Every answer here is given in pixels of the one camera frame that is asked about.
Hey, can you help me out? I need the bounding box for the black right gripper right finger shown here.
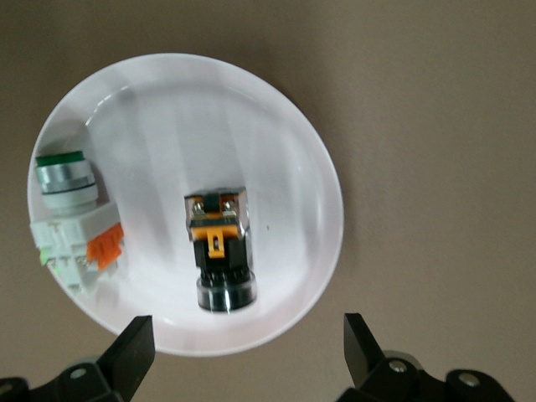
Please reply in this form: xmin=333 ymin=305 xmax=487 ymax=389
xmin=343 ymin=312 xmax=428 ymax=402

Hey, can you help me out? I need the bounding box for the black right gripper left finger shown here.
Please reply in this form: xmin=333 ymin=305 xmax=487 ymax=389
xmin=54 ymin=314 xmax=156 ymax=402

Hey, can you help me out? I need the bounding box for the black orange push-button switch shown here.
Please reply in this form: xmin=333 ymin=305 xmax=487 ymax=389
xmin=184 ymin=186 xmax=258 ymax=314

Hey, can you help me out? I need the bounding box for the pink round plate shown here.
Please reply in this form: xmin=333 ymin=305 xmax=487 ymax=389
xmin=27 ymin=52 xmax=345 ymax=358

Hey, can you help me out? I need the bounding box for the white green push-button switch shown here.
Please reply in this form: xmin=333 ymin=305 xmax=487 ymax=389
xmin=29 ymin=150 xmax=126 ymax=299

